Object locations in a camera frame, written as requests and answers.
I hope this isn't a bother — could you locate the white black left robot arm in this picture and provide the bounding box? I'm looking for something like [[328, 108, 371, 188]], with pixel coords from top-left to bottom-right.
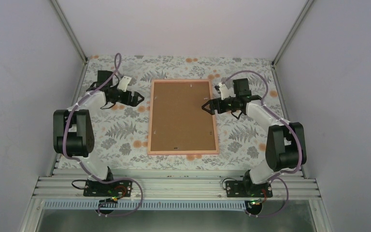
[[53, 70, 144, 196]]

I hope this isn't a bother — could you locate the aluminium enclosure corner post right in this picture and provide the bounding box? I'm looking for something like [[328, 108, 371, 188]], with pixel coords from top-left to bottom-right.
[[272, 0, 315, 69]]

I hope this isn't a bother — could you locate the perforated grey cable tray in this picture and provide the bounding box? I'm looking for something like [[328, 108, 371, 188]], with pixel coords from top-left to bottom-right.
[[43, 199, 247, 211]]

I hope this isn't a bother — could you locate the brown cardboard backing board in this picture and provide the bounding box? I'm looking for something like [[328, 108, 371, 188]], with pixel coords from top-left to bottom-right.
[[150, 81, 216, 152]]

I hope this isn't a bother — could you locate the aluminium enclosure corner post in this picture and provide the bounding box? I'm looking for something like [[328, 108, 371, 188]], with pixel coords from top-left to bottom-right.
[[50, 0, 88, 64], [272, 0, 315, 69]]

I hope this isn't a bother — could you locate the aluminium enclosure corner post left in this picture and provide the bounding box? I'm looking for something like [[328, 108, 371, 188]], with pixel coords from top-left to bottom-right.
[[50, 0, 88, 64]]

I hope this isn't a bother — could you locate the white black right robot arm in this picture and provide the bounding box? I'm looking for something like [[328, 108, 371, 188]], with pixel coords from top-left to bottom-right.
[[201, 78, 306, 197]]

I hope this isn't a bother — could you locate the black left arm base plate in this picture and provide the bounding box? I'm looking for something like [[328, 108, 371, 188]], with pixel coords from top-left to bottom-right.
[[83, 180, 133, 198]]

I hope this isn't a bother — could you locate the pink wooden picture frame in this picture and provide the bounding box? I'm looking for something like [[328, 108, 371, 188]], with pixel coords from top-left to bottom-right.
[[147, 79, 220, 156]]

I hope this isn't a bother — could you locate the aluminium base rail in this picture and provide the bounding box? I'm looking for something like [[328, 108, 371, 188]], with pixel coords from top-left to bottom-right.
[[32, 177, 321, 200]]

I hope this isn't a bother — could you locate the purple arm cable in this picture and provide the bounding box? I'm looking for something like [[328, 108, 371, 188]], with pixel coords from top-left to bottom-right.
[[220, 70, 303, 219], [62, 53, 144, 218]]

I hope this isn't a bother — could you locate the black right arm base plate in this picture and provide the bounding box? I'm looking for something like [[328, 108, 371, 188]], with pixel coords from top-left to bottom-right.
[[225, 180, 273, 198]]

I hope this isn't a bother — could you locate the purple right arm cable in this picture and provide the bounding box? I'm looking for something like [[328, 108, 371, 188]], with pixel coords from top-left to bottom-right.
[[220, 70, 303, 219]]

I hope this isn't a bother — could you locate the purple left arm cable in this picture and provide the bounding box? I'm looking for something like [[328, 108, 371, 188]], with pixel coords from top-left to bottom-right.
[[62, 53, 144, 218]]

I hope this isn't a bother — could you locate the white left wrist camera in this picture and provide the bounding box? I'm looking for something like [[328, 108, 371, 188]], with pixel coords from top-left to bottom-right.
[[117, 76, 132, 92]]

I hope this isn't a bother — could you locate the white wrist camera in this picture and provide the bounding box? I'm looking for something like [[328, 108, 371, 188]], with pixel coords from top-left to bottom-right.
[[214, 82, 230, 100], [117, 76, 132, 92]]

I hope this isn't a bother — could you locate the floral patterned table mat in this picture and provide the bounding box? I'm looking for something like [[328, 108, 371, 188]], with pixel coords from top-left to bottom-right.
[[91, 55, 283, 171]]

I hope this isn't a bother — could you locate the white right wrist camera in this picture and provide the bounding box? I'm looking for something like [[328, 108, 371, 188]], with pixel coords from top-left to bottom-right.
[[214, 82, 230, 100]]

